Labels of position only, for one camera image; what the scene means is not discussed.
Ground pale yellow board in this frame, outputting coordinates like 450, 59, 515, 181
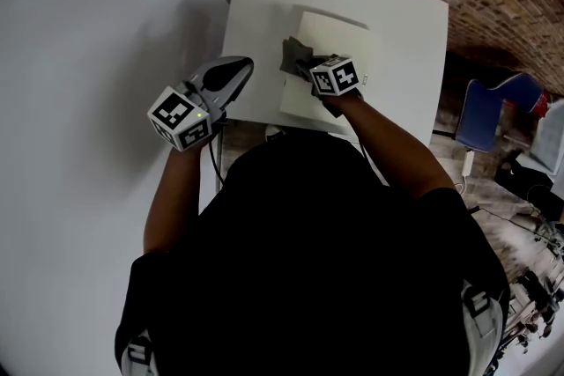
278, 11, 381, 134

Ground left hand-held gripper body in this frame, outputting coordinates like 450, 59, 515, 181
147, 81, 228, 152

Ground black and white equipment pile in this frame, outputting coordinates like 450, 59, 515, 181
506, 219, 564, 349

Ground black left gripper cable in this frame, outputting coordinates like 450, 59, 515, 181
206, 138, 226, 186

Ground blue chair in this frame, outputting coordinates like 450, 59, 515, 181
455, 72, 544, 154

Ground white table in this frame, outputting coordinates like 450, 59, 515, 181
219, 0, 449, 149

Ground grey backpack strap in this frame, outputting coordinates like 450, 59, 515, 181
125, 334, 160, 376
460, 284, 506, 376

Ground black office chair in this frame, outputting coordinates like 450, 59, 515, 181
526, 182, 564, 225

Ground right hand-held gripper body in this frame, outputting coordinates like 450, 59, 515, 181
309, 55, 365, 119

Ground person's right forearm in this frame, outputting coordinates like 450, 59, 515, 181
321, 92, 459, 202

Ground person's left forearm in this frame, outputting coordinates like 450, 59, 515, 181
143, 140, 204, 254

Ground person's black shirt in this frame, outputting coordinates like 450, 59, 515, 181
115, 131, 508, 376

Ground grey fabric chair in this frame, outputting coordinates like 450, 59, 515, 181
528, 99, 564, 177

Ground red crate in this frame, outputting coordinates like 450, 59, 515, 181
501, 90, 552, 115

